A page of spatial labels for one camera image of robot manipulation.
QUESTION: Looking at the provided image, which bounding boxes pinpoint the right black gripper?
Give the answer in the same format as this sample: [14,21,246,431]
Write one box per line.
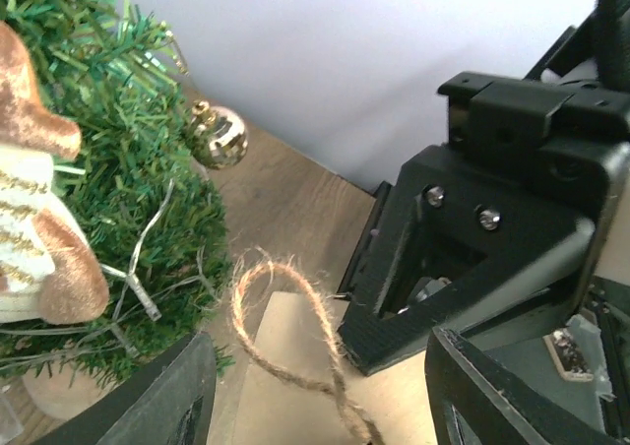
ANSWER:
[437,72,629,179]

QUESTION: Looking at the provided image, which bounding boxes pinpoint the gingerbread figure ornament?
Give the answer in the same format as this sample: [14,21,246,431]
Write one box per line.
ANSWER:
[1,24,109,325]

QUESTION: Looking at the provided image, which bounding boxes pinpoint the small green christmas tree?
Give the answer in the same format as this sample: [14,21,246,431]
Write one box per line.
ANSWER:
[0,0,237,421]

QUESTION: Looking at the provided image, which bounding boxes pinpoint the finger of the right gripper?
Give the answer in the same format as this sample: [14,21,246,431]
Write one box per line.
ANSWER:
[339,146,596,375]

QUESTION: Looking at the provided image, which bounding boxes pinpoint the smartphone on floor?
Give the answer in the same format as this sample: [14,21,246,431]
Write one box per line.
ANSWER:
[543,329,594,383]

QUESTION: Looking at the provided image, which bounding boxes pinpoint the clear led light string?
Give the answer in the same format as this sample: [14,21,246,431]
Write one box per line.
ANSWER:
[0,178,222,372]

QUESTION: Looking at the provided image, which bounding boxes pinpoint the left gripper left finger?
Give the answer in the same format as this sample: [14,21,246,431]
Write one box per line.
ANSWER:
[36,332,217,445]

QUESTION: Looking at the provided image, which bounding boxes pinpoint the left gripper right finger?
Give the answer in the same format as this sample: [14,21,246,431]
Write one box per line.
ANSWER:
[424,328,620,444]

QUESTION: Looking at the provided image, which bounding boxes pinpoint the brown heart ornament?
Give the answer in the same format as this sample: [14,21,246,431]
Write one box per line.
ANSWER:
[227,245,439,445]

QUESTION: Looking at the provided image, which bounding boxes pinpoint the clear battery box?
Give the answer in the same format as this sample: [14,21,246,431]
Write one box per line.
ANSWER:
[0,385,24,445]

